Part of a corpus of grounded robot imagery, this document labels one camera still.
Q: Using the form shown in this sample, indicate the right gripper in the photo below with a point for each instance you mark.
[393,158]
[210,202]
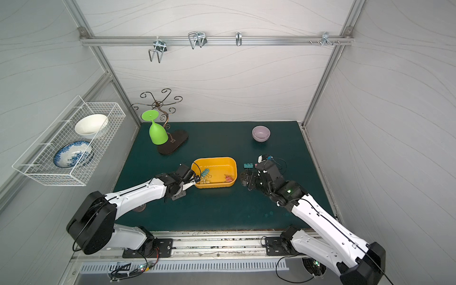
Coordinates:
[256,176]

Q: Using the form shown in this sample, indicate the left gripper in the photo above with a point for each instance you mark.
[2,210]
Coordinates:
[190,177]

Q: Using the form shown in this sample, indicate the teal binder clip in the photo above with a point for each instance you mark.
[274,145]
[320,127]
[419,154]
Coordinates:
[205,174]
[248,165]

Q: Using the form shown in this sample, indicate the yellow plastic storage box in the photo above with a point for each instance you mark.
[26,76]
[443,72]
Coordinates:
[219,167]

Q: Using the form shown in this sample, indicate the large pink binder clip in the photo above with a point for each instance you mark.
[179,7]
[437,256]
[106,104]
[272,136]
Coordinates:
[229,178]

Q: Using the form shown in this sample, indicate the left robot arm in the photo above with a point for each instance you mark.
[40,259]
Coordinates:
[93,227]

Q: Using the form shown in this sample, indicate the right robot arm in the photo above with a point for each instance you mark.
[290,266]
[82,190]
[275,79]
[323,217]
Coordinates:
[366,271]

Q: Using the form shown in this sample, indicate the black metal cup stand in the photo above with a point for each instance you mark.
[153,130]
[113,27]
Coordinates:
[178,137]

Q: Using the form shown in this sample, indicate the purple ceramic bowl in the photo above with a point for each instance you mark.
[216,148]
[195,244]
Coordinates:
[261,133]

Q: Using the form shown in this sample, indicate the green table mat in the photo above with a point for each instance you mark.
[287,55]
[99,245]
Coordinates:
[233,208]

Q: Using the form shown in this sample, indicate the green plastic wine glass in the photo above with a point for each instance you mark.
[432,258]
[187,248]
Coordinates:
[157,132]

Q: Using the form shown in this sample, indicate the clear plastic cup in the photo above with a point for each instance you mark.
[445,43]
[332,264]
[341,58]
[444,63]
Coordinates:
[140,208]

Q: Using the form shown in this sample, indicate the white ceramic bowl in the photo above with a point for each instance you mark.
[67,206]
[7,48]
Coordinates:
[92,126]

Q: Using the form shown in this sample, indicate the blue patterned plate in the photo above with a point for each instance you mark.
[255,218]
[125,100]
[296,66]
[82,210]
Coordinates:
[74,154]

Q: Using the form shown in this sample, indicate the double prong metal hook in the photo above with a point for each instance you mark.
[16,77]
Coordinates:
[157,51]

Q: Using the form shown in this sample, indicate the metal hook right end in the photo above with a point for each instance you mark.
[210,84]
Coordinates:
[325,41]

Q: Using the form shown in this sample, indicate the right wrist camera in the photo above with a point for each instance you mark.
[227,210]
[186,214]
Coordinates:
[264,157]

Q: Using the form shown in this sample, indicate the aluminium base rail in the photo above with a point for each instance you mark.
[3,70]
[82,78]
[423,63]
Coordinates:
[231,244]

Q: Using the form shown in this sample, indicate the white wire basket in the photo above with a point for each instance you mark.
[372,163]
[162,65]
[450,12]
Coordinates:
[36,162]

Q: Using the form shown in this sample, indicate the aluminium crossbar rail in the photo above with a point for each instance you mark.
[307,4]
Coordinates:
[172,41]

